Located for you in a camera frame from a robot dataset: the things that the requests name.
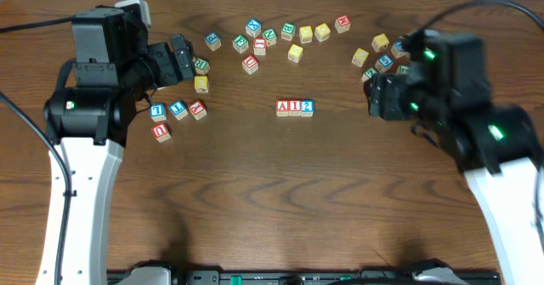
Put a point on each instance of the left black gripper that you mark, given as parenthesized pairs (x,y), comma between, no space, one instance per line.
(182,58)

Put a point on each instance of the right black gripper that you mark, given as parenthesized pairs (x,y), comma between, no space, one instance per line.
(378,96)

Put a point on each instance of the red A block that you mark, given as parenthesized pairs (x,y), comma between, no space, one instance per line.
(282,108)

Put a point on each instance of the red I block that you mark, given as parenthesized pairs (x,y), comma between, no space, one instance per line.
(294,108)

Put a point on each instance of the blue 2 block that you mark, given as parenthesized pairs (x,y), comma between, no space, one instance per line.
(307,108)

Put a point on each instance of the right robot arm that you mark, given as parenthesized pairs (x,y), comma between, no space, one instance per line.
(447,93)

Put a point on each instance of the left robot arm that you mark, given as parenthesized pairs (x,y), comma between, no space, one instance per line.
(87,119)

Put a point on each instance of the green R block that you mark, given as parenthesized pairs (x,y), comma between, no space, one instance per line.
(202,67)

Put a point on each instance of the blue P block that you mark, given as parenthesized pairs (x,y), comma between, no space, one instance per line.
(213,41)

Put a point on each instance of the yellow block left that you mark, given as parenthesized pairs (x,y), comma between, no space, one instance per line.
(201,84)

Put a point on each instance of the green L block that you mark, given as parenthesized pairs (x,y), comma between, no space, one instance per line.
(402,69)

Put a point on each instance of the blue D block upper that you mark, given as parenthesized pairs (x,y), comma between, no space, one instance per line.
(397,50)

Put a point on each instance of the green F block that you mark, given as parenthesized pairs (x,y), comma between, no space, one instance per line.
(240,43)

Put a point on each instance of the blue T block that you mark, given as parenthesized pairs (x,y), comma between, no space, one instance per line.
(178,109)

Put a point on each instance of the red Y block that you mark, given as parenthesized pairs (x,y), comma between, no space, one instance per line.
(197,109)

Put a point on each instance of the blue 5 block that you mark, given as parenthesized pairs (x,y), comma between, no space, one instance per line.
(384,63)

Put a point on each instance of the blue L block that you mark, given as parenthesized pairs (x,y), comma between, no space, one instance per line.
(158,113)

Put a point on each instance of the yellow block upper right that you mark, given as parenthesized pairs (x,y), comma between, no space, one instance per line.
(380,42)

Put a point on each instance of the blue X block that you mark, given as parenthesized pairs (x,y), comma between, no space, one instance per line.
(253,28)

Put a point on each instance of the green Z block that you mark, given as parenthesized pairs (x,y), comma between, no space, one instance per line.
(368,74)

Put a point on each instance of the red U block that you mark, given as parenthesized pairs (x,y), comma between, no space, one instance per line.
(161,132)

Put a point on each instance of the yellow block beside I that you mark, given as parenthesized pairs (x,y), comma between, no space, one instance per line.
(360,57)

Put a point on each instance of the green N block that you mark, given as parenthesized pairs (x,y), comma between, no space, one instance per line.
(270,37)

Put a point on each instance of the green B block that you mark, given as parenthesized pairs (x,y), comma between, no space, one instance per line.
(288,31)

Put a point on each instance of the yellow block beside A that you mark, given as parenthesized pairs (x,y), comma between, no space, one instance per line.
(295,53)

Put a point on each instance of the red H block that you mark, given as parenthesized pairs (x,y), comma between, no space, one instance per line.
(342,23)

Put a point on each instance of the yellow block top middle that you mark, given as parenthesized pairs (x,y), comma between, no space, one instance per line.
(306,34)

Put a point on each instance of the yellow block top right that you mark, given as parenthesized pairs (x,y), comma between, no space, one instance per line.
(322,32)

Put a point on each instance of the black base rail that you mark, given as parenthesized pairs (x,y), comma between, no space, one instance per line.
(436,275)

